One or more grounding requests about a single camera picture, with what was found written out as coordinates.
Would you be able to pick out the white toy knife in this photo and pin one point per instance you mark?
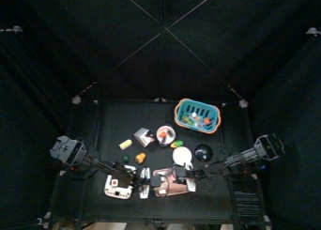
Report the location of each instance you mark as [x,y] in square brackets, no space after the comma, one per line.
[145,172]

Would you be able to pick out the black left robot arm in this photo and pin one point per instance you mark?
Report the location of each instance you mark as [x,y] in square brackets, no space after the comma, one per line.
[77,154]

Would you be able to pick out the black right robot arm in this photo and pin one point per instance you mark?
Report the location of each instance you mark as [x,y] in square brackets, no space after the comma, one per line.
[255,154]

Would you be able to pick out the orange toy carrot piece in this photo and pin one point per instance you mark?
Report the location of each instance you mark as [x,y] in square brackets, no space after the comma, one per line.
[141,158]

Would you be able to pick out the green toy food piece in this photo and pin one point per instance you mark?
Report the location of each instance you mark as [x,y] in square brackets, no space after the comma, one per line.
[185,118]

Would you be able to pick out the orange toy food piece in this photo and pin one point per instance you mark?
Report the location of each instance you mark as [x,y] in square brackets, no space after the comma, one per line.
[207,120]

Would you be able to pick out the white toy food piece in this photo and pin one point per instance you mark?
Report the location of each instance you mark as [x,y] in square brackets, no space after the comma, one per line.
[195,114]

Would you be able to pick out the white toy utensil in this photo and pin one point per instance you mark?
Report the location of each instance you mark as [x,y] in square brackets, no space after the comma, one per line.
[192,186]

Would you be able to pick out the small dark green toy vegetable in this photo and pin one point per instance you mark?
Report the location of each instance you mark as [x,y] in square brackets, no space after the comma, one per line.
[126,159]

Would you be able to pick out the white toy plate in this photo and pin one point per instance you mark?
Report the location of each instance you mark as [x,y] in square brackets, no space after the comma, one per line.
[183,155]

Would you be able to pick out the black toy bowl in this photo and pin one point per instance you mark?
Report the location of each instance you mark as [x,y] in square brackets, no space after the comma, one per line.
[204,153]

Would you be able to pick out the yellow green toy fruit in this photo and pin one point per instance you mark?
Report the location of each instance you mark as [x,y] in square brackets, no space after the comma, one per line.
[177,144]

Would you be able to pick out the yellow toy cheese block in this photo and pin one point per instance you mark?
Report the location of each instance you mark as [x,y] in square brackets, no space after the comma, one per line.
[125,144]

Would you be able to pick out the toy pot with orange food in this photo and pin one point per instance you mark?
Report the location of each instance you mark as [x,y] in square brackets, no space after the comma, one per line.
[165,134]

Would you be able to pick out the grey white toy appliance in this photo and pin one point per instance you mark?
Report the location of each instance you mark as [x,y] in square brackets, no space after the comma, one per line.
[145,136]

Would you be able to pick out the teal basket with orange rim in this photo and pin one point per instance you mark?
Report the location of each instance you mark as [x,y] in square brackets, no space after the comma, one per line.
[211,125]

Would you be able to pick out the black sheet with white text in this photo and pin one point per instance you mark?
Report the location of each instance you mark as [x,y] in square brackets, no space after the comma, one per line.
[248,202]

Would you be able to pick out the grey frame middle clamp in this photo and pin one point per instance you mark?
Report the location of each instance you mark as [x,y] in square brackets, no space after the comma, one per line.
[160,99]

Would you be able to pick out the grey frame corner clamp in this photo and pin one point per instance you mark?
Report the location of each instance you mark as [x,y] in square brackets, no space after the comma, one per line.
[17,29]
[244,103]
[76,99]
[312,31]

